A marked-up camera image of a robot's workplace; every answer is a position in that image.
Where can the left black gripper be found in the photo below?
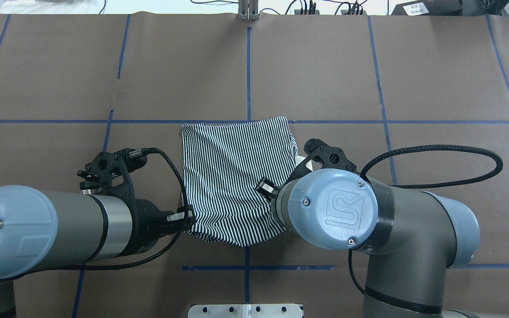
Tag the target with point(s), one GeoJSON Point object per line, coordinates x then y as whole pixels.
{"type": "Point", "coordinates": [147, 217]}

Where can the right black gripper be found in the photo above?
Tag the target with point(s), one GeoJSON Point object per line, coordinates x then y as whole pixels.
{"type": "Point", "coordinates": [264, 188]}

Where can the navy white striped polo shirt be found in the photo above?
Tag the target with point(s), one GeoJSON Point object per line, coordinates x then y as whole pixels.
{"type": "Point", "coordinates": [221, 166]}

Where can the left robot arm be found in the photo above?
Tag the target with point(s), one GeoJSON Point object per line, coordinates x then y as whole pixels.
{"type": "Point", "coordinates": [47, 230]}

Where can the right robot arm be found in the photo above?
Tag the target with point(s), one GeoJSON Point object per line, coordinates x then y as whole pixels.
{"type": "Point", "coordinates": [411, 237]}

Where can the black power strip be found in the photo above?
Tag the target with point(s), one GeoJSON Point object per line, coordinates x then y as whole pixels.
{"type": "Point", "coordinates": [308, 11]}

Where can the black box with label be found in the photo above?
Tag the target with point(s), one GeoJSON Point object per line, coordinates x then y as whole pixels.
{"type": "Point", "coordinates": [428, 8]}

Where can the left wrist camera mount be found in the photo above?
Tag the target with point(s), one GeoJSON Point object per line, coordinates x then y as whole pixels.
{"type": "Point", "coordinates": [108, 174]}

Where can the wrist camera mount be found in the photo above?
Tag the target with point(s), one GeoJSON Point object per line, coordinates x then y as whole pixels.
{"type": "Point", "coordinates": [108, 174]}
{"type": "Point", "coordinates": [329, 157]}

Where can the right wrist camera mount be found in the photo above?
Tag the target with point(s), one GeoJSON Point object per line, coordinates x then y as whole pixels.
{"type": "Point", "coordinates": [329, 157]}

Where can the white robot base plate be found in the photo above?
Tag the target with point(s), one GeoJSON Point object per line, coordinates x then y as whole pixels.
{"type": "Point", "coordinates": [265, 310]}

